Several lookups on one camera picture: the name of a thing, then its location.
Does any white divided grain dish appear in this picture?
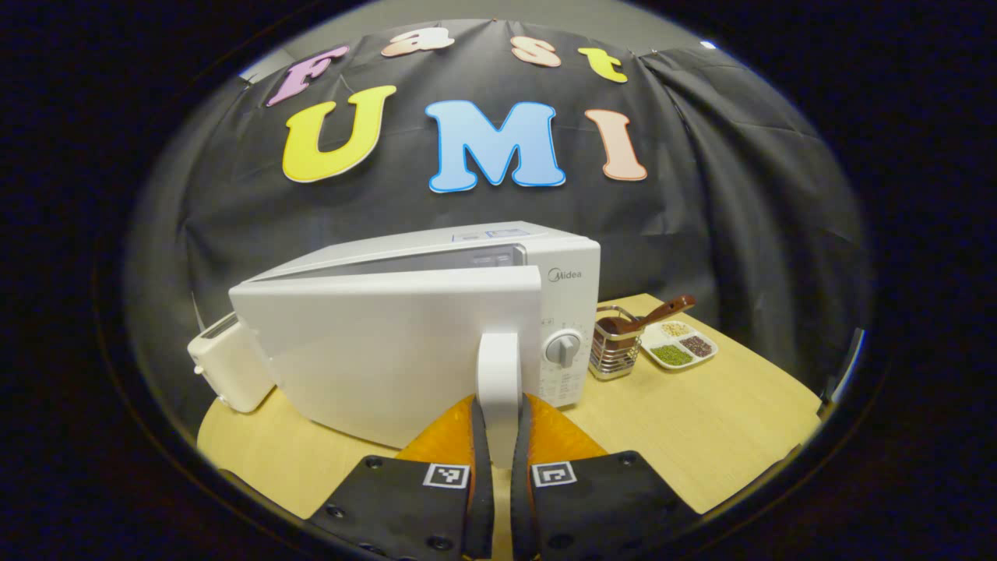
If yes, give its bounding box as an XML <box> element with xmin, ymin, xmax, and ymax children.
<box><xmin>640</xmin><ymin>319</ymin><xmax>719</xmax><ymax>370</ymax></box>

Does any white toaster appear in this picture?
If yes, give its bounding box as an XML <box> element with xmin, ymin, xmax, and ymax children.
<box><xmin>187</xmin><ymin>312</ymin><xmax>275</xmax><ymax>414</ymax></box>

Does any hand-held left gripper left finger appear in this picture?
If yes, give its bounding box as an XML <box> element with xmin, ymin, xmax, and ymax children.
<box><xmin>308</xmin><ymin>393</ymin><xmax>495</xmax><ymax>561</ymax></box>

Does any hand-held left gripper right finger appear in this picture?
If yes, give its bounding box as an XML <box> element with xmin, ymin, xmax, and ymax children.
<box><xmin>510</xmin><ymin>393</ymin><xmax>698</xmax><ymax>561</ymax></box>

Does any metal wire utensil basket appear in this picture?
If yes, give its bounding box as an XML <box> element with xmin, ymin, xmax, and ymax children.
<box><xmin>590</xmin><ymin>305</ymin><xmax>646</xmax><ymax>380</ymax></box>

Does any white microwave oven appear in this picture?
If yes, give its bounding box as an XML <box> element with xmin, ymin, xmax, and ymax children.
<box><xmin>228</xmin><ymin>221</ymin><xmax>602</xmax><ymax>470</ymax></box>

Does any black backdrop cloth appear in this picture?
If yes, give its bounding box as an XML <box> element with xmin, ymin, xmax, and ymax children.
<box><xmin>125</xmin><ymin>19</ymin><xmax>873</xmax><ymax>437</ymax></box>

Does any brown wooden spoon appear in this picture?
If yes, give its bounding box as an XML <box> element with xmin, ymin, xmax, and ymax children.
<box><xmin>598</xmin><ymin>295</ymin><xmax>696</xmax><ymax>336</ymax></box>

